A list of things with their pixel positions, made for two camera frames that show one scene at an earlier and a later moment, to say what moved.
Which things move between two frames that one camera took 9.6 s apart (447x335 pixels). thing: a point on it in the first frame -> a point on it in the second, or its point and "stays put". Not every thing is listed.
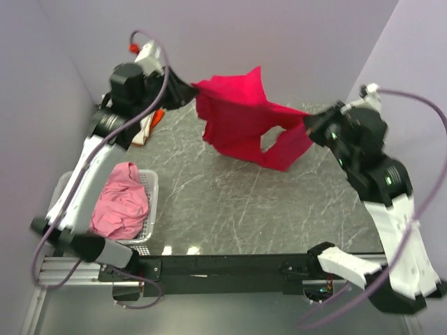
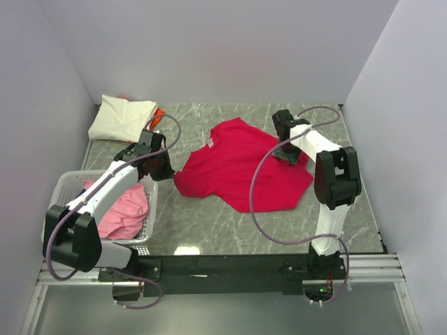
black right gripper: x=313 y=124 -> x=292 y=158
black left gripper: x=180 y=93 -> x=167 y=172
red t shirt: x=236 y=112 -> x=222 y=169
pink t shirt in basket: x=121 y=207 stays put
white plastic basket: x=149 y=180 stays put
